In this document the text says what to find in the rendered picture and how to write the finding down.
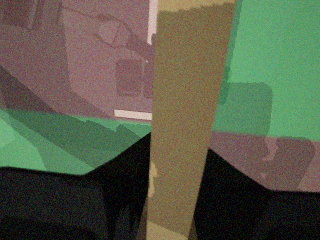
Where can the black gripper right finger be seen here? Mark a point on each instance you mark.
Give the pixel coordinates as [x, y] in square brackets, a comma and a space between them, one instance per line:
[232, 206]

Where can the long tan wooden rail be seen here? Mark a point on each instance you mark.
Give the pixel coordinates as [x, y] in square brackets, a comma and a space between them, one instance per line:
[192, 38]

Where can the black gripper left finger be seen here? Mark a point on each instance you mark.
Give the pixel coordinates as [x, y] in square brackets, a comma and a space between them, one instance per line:
[109, 200]

